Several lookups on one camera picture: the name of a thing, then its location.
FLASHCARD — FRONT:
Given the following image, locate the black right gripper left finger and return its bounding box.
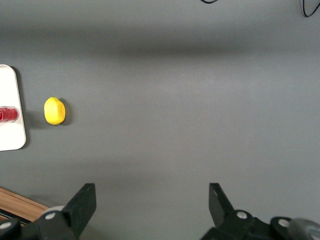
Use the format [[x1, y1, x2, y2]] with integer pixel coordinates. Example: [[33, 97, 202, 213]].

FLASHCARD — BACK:
[[24, 183, 97, 240]]

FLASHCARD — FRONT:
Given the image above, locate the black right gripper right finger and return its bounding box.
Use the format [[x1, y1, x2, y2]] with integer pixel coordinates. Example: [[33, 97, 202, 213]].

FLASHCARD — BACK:
[[201, 182, 271, 240]]

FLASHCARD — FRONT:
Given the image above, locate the white rectangular tray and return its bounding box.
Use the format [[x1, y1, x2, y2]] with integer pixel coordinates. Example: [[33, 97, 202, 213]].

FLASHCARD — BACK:
[[0, 64, 27, 152]]

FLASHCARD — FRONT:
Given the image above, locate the wooden drawer cabinet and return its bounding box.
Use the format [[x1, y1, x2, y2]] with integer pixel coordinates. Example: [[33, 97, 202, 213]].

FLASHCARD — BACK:
[[0, 186, 50, 227]]

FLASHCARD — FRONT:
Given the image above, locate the yellow lemon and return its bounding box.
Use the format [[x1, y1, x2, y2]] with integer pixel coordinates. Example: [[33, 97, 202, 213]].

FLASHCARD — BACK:
[[43, 96, 66, 126]]

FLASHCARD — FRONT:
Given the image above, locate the red plastic bottle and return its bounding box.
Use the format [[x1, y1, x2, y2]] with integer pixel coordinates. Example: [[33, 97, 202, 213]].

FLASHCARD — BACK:
[[0, 106, 20, 124]]

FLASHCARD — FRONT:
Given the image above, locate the dark gray table cover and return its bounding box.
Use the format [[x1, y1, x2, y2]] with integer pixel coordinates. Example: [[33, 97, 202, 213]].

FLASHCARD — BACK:
[[0, 0, 320, 240]]

